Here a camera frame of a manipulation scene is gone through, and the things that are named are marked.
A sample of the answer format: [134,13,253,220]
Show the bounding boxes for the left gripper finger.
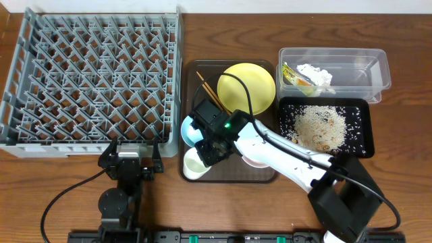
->
[151,138,164,173]
[99,138,117,165]

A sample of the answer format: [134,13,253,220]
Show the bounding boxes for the white cup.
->
[183,148,211,180]

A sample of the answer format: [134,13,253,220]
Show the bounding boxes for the green snack bar wrapper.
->
[282,62,315,96]

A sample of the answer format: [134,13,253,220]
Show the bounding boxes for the rice food waste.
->
[279,105,367,157]

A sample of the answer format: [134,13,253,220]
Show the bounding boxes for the white tissue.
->
[296,63,335,97]

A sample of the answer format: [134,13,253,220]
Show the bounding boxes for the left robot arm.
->
[98,138,164,242]

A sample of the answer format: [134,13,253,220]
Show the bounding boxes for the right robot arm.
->
[189,99,384,242]

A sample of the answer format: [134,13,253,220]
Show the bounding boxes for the grey dishwasher rack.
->
[1,9,184,158]

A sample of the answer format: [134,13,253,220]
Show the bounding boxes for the black waste tray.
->
[279,97,375,158]

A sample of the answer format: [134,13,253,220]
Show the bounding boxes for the light blue bowl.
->
[180,115,203,147]

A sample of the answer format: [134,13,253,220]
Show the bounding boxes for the wooden chopstick lower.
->
[203,82,223,110]

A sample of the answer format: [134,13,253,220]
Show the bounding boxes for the wooden chopstick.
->
[203,82,223,110]
[196,72,231,115]

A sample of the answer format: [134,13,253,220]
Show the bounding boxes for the dark brown serving tray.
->
[181,59,279,184]

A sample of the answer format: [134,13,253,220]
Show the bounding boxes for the wooden chopstick upper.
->
[196,72,231,115]

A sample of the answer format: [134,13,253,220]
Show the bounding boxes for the yellow plate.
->
[217,63,276,115]

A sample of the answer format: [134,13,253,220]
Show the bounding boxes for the clear plastic bin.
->
[275,47,392,104]

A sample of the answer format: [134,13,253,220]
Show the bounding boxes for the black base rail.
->
[67,230,406,243]

